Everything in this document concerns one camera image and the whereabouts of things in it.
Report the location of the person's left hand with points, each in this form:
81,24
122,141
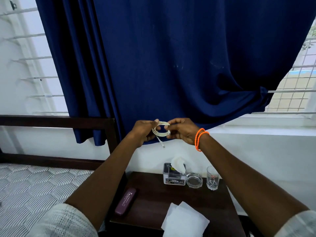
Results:
140,132

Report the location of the person's right hand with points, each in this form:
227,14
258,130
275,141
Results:
184,130

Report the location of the person's right thumb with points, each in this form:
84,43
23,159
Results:
173,135

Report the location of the person's left thumb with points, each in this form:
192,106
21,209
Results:
153,122

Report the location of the person's right forearm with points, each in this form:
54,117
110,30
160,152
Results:
244,180

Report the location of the person's left forearm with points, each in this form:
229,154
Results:
106,180

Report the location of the orange wrist band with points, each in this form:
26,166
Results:
196,138
199,141

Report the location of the white tissue in box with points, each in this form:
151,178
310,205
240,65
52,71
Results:
178,164

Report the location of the clear tissue box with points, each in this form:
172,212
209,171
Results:
172,178

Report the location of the round glass ashtray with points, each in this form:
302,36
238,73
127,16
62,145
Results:
194,180

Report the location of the clear drinking glass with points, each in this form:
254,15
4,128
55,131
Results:
212,178

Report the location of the dark wooden bedside table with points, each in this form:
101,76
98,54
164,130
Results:
153,197

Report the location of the dark blue curtain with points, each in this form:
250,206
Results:
172,59

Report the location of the white paper napkin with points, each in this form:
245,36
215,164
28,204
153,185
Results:
169,213
187,220

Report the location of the purple spectacle case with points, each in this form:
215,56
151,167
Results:
126,201

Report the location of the white window grille bars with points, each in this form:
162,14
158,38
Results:
37,77

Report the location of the white mesh left sleeve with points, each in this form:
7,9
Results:
66,223

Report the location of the white mesh sleeve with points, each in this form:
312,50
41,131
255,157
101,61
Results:
66,223
297,224

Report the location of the striped quilted mattress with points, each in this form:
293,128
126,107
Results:
37,190

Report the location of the white mesh right sleeve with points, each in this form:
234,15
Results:
297,224

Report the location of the dark wooden bed frame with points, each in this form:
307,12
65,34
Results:
61,120

